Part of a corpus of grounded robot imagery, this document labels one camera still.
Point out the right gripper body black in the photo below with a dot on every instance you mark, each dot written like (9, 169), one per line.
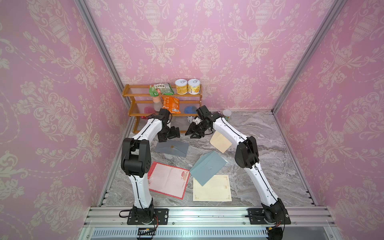
(199, 129)

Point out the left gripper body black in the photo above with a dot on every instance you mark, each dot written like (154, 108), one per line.
(169, 132)

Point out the dark grey envelope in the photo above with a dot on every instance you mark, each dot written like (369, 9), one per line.
(174, 148)

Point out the teal blue envelope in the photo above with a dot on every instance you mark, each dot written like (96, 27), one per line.
(207, 166)

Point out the cream yellow letter paper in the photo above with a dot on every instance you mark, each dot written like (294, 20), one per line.
(217, 189)

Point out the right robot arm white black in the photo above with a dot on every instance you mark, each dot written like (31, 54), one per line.
(246, 157)

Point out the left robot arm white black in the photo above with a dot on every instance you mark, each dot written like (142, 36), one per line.
(136, 161)

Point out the blue lid cup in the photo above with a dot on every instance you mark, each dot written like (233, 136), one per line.
(191, 112)

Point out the orange snack bag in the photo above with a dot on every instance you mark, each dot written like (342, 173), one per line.
(172, 105)

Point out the pink item on shelf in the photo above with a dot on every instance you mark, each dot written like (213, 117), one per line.
(148, 111)

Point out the beige bottle on shelf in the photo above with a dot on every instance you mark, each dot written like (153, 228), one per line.
(158, 103)

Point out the wooden three-tier shelf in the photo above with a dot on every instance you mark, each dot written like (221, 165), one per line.
(140, 98)

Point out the green instant noodle cup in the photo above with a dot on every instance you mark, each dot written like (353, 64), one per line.
(227, 114)

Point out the green snack bag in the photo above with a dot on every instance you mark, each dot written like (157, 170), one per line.
(163, 89)

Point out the right yellow can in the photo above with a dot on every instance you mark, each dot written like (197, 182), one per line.
(194, 86)

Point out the yellow can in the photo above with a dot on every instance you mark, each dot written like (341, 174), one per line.
(194, 86)
(181, 86)

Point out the left yellow can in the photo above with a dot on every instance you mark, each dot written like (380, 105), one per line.
(181, 86)

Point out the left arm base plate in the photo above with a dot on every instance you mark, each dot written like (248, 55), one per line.
(148, 216)

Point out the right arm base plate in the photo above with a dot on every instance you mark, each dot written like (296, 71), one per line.
(259, 216)

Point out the aluminium front rail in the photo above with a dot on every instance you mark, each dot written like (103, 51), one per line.
(307, 216)

